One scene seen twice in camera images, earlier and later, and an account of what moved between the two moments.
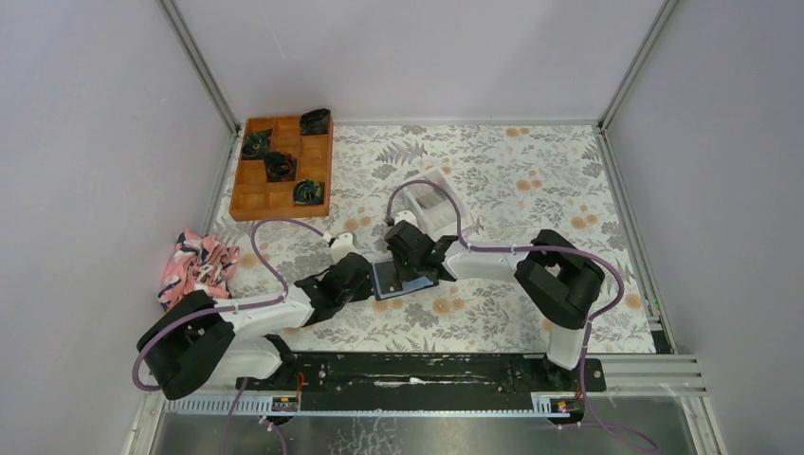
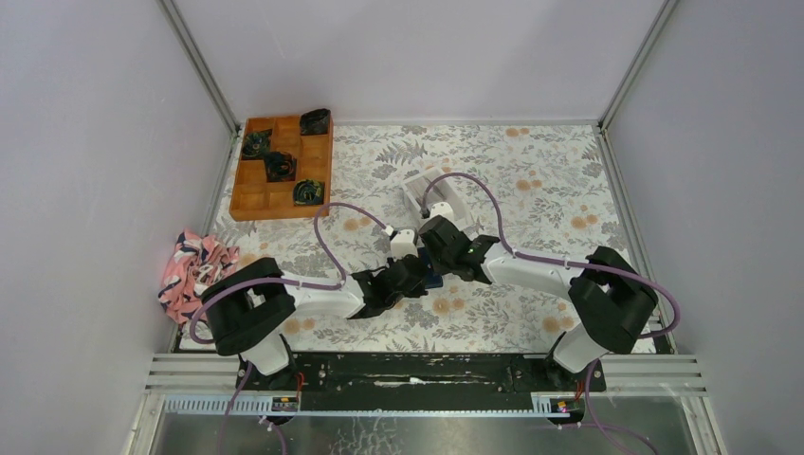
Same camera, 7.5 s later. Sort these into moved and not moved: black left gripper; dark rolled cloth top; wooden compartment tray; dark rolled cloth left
Moved: black left gripper
Not moved: dark rolled cloth left; wooden compartment tray; dark rolled cloth top
